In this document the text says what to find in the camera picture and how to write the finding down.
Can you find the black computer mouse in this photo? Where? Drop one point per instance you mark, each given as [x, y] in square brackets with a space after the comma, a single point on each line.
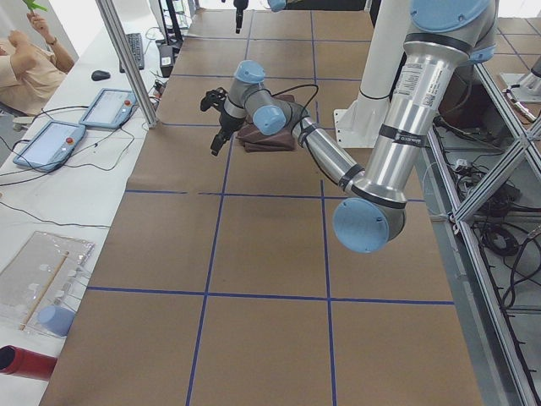
[99, 75]

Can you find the blue teach pendant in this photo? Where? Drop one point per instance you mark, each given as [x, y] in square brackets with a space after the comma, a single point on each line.
[110, 109]
[51, 147]

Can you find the clear plastic bag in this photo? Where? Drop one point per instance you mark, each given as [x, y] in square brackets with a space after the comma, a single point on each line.
[23, 278]

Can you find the wooden stick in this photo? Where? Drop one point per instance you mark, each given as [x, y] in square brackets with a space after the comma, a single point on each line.
[42, 293]

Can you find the person in beige shirt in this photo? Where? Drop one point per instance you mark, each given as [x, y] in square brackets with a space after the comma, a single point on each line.
[30, 75]

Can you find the aluminium support frame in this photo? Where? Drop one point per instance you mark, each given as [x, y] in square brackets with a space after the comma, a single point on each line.
[480, 176]

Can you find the dark brown t-shirt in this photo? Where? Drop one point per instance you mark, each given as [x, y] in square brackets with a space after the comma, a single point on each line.
[252, 140]

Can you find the near blue teach pendant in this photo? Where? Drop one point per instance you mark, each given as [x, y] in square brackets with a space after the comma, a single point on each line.
[51, 147]

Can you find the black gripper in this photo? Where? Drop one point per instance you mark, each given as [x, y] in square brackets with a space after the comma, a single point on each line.
[226, 123]
[239, 10]

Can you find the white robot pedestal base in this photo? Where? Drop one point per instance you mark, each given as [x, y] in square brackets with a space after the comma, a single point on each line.
[358, 126]

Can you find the aluminium frame post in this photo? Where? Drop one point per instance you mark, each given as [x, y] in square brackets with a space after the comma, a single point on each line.
[120, 43]

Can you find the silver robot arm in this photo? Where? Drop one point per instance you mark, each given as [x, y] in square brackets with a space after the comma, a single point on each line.
[274, 5]
[415, 49]

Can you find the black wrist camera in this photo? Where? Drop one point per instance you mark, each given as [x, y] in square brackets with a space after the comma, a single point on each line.
[213, 99]

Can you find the black keyboard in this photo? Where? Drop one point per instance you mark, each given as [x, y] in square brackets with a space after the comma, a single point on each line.
[135, 44]

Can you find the far blue teach pendant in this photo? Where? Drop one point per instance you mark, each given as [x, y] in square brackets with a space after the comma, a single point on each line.
[110, 109]

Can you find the red cylinder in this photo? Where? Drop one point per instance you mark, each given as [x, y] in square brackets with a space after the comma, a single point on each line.
[22, 362]

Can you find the light blue cup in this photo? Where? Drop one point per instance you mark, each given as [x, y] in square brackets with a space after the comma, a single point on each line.
[56, 319]

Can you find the small black box white label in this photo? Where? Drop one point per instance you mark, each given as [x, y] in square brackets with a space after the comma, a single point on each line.
[166, 60]

